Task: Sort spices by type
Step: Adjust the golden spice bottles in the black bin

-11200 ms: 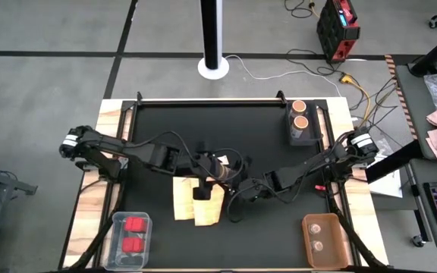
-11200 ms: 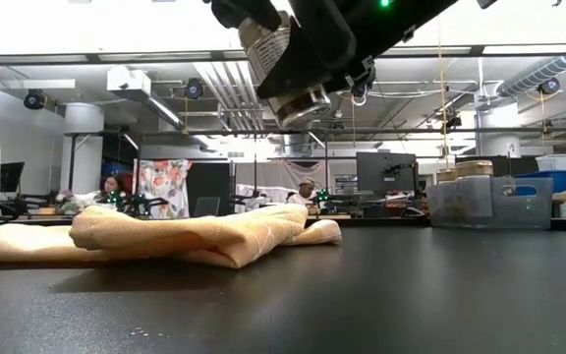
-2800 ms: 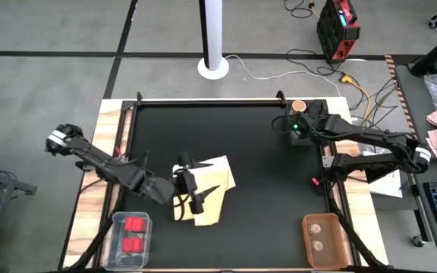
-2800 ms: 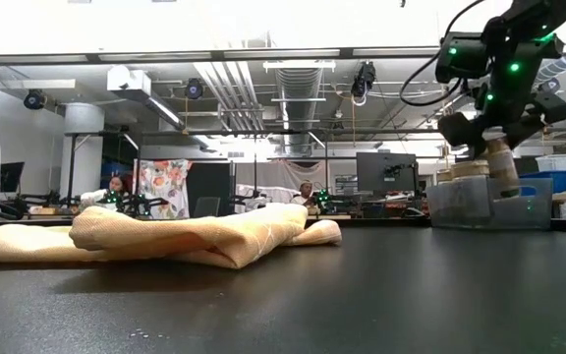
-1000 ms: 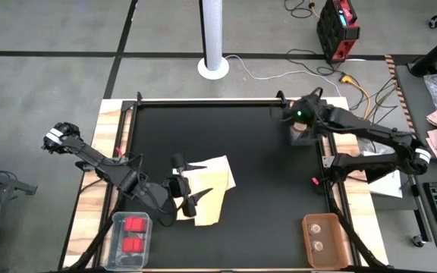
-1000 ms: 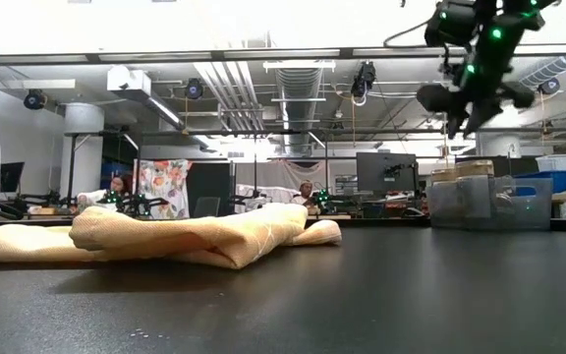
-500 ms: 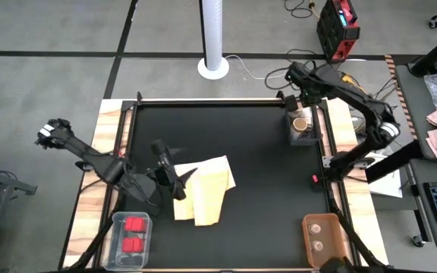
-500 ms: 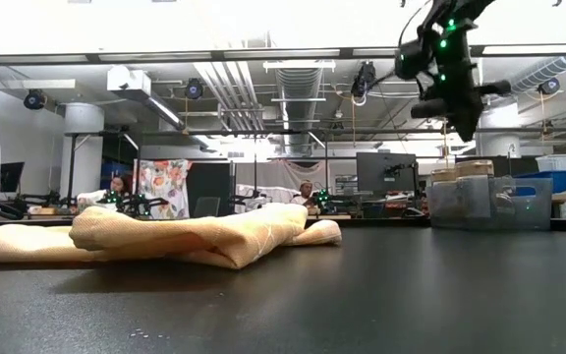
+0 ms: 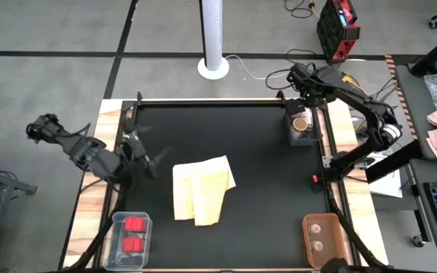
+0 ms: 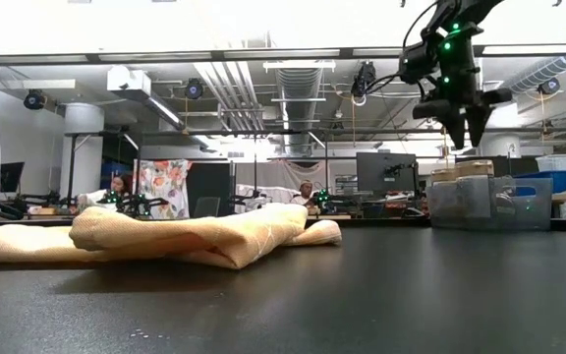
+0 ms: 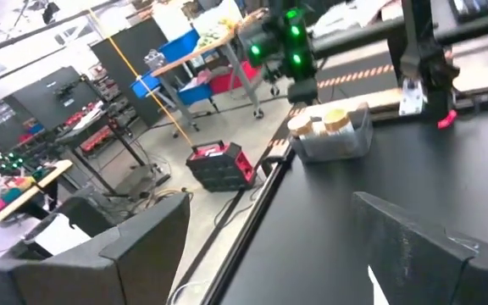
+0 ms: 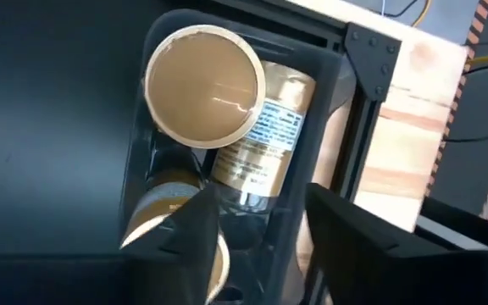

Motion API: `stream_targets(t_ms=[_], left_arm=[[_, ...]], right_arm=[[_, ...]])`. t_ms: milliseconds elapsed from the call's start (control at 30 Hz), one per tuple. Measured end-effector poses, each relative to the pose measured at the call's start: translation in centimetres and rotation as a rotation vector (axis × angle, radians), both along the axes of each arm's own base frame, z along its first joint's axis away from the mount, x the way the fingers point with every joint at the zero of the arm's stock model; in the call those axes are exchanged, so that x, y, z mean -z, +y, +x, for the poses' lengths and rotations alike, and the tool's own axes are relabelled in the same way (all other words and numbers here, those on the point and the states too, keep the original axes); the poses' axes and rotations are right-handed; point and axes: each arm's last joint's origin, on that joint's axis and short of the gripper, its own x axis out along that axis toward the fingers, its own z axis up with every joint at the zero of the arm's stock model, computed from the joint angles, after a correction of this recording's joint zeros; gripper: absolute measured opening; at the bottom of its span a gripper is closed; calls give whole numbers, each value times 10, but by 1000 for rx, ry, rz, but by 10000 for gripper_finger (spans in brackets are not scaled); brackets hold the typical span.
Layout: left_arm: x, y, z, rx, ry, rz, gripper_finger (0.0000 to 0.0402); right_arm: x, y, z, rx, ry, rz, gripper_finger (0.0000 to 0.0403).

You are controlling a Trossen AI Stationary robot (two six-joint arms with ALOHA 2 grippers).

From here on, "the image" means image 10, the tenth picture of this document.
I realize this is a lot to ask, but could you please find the floral patterned cloth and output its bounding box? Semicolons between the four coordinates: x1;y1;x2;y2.
133;158;194;220

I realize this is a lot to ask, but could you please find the silver ceiling duct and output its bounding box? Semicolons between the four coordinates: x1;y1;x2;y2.
275;66;324;153

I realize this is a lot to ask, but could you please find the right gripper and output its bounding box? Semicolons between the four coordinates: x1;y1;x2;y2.
413;22;513;150

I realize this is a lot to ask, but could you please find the black round ceiling lamp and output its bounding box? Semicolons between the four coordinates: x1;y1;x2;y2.
22;88;47;111
184;77;205;101
538;76;562;96

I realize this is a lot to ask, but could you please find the yellow folded cloth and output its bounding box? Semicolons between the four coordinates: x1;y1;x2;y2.
0;202;343;270

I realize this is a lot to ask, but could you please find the overhead light bar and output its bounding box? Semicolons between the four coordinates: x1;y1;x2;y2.
0;43;566;68

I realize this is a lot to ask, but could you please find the dark grey translucent bin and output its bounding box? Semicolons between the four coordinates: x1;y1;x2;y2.
425;174;554;231

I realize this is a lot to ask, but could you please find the white round pillar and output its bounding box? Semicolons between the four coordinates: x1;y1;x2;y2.
476;100;523;158
62;101;106;198

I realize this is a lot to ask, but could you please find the black ceiling camera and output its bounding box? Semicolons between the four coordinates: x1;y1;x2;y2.
350;60;377;98

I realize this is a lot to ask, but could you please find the black table mat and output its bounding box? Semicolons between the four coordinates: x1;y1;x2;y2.
0;223;566;354

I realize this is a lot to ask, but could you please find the person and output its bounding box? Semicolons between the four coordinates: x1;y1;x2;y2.
77;172;135;210
290;179;319;206

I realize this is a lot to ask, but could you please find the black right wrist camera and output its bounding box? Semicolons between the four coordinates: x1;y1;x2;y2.
399;39;436;86

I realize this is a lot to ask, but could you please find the spiral ceiling duct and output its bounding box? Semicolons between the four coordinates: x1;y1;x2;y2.
496;33;566;98

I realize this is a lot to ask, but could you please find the clear storage container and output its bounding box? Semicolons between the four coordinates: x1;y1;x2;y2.
536;153;566;172

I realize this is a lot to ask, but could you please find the black computer monitor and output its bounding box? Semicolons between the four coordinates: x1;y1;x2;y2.
0;161;26;194
355;151;420;194

